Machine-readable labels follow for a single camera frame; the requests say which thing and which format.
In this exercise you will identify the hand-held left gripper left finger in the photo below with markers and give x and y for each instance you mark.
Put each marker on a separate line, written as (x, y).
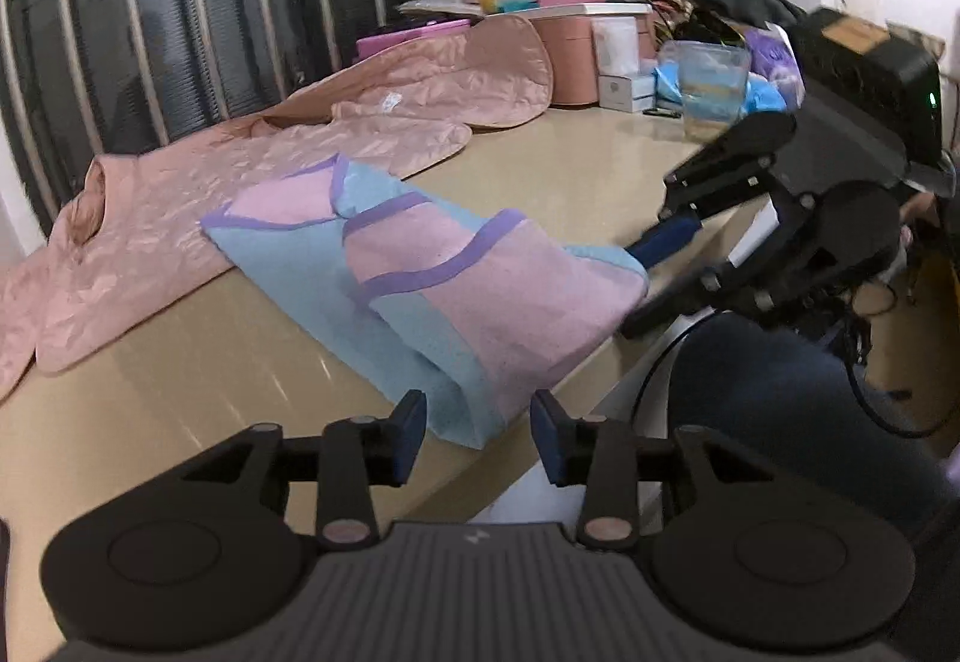
(409, 437)

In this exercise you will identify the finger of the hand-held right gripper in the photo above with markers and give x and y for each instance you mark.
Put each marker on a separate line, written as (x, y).
(667, 238)
(675, 306)

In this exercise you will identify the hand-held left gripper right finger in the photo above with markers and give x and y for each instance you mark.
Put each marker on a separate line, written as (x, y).
(547, 441)

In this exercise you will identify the pink and blue garment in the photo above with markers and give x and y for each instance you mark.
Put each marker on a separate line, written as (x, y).
(480, 302)

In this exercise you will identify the person's right hand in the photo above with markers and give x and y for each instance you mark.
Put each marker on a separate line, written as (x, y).
(919, 216)

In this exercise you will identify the blue plastic bag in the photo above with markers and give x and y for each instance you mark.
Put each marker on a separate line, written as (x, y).
(765, 95)

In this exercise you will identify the purple plastic bag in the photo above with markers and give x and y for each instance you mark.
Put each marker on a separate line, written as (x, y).
(776, 58)

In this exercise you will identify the clear plastic container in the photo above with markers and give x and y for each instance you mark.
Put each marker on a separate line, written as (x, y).
(712, 92)

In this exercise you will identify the person's leg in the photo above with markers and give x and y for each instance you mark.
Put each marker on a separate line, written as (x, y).
(787, 399)

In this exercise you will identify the small white labelled box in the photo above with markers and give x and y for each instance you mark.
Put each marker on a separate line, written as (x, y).
(626, 93)

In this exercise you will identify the tall white box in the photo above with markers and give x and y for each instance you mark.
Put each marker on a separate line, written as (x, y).
(615, 47)

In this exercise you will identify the pink round box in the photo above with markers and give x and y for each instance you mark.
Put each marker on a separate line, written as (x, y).
(570, 62)

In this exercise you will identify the peach quilted jacket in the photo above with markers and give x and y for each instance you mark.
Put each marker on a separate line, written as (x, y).
(187, 219)

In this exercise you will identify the magenta flat box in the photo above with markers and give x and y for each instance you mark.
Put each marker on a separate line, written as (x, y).
(409, 38)

